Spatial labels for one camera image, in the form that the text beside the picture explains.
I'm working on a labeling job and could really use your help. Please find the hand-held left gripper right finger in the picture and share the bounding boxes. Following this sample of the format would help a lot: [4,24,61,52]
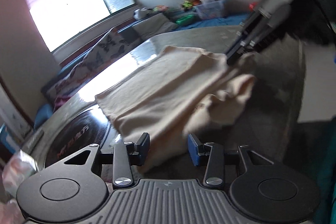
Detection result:
[188,133,275,186]

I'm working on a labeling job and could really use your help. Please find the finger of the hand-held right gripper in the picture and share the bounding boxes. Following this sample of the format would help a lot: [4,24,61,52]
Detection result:
[225,10,264,65]

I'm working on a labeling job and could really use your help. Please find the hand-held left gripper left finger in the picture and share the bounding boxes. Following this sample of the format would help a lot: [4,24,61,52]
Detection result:
[43,133,151,187]

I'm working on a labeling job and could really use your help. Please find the cream fleece garment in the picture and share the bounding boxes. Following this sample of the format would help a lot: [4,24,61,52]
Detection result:
[94,45,256,173]

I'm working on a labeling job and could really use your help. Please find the blue sofa blanket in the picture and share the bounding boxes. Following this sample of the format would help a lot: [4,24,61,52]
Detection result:
[171,13,252,30]

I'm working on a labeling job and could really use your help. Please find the clear plastic storage box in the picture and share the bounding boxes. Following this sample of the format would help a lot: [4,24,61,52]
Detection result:
[196,0,227,19]

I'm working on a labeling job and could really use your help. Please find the green plastic bowl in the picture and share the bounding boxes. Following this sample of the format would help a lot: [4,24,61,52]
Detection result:
[175,15,195,25]

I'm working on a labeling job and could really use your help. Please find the brown and green plush toys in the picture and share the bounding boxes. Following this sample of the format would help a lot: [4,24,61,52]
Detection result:
[182,0,202,8]

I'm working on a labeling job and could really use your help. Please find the black induction cooker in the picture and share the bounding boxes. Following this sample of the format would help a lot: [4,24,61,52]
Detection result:
[43,106,124,169]

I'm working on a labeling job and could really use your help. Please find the grey pillow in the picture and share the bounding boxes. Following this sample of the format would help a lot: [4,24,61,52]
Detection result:
[133,14,179,42]

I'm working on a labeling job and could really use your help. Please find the flat butterfly print pillow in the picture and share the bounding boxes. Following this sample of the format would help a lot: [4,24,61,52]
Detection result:
[54,56,92,106]

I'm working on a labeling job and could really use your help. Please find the panda plush toy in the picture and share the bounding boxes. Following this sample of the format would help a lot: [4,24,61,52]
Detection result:
[134,7,153,20]

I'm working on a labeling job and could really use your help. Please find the large butterfly print pillow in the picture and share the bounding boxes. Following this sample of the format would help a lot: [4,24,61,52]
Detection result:
[87,30,126,67]

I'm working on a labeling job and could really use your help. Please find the blue corner sofa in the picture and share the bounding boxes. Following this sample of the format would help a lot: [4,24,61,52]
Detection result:
[34,11,252,130]

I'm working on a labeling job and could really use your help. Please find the clear plastic bag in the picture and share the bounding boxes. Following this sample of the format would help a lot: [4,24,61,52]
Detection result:
[1,149,38,198]

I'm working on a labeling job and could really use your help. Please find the blue cabinet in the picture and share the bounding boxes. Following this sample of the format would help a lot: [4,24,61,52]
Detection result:
[0,123,20,155]

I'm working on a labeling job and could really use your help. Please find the person's teal clothing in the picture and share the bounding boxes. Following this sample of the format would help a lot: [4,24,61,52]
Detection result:
[312,119,336,224]

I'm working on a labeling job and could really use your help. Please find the window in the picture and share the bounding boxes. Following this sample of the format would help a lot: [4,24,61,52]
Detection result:
[18,0,138,52]

